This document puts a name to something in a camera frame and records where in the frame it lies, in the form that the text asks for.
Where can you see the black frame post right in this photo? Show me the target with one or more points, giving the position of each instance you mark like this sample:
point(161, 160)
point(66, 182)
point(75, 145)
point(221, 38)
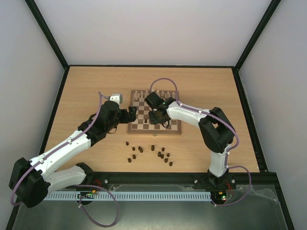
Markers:
point(257, 33)

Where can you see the black frame post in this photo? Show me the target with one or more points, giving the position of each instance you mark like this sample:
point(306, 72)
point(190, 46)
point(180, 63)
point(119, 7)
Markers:
point(46, 31)
point(257, 33)

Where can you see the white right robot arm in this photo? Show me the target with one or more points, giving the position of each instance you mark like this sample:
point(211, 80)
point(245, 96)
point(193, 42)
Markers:
point(216, 130)

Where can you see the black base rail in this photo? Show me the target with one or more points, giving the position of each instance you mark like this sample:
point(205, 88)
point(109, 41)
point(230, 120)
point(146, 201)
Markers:
point(198, 180)

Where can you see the wooden chess board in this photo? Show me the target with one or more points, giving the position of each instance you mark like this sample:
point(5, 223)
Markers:
point(143, 125)

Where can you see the light blue cable duct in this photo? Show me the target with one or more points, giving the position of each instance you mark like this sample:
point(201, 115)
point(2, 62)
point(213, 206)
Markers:
point(129, 196)

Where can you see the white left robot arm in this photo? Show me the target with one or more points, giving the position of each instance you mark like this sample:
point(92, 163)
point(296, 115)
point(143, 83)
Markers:
point(32, 180)

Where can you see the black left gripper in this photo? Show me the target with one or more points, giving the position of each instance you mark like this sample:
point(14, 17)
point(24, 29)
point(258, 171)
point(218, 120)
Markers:
point(132, 115)

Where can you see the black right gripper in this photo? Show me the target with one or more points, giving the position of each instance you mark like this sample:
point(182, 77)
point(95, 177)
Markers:
point(156, 117)

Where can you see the black frame post left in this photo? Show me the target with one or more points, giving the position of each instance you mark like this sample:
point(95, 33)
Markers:
point(46, 31)

